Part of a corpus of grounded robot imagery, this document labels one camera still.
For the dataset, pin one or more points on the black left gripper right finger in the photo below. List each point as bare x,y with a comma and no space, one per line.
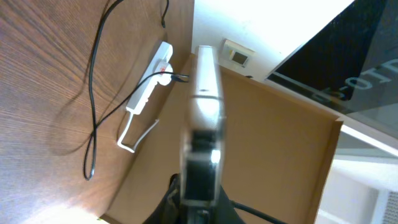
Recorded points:
225,212

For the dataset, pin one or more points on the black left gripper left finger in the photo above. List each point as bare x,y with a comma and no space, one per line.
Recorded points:
167,211

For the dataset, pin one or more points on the black smartphone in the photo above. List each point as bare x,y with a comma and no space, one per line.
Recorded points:
202,148

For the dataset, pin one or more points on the white charger plug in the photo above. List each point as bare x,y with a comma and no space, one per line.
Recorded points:
163,78

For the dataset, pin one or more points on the white power strip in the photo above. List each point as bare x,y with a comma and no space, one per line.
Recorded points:
138,100

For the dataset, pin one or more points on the dark glass sign panel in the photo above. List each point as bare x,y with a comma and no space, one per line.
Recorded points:
350,66

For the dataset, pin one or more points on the white wall switch box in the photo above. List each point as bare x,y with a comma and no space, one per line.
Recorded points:
236,53

